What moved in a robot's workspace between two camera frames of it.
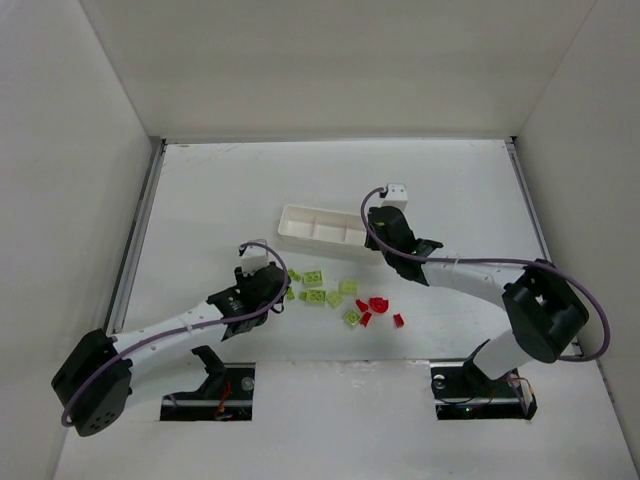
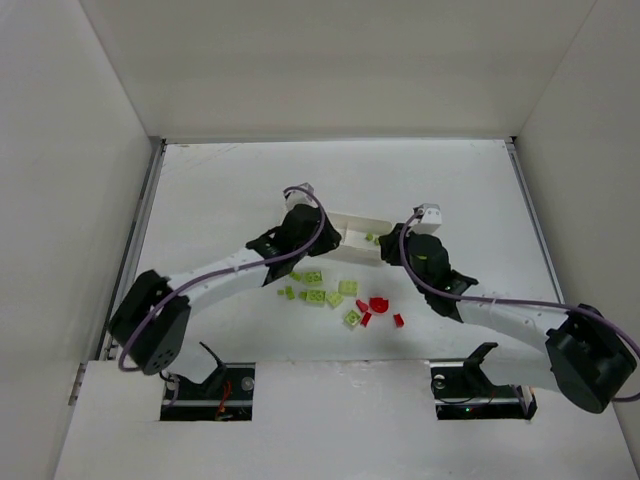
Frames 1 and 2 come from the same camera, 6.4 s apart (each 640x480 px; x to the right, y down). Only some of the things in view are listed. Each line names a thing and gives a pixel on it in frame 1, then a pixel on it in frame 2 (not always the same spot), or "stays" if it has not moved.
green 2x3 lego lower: x=316 y=296 stays
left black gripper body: x=273 y=279 → x=329 y=238
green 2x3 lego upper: x=313 y=278 stays
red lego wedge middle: x=365 y=318 stays
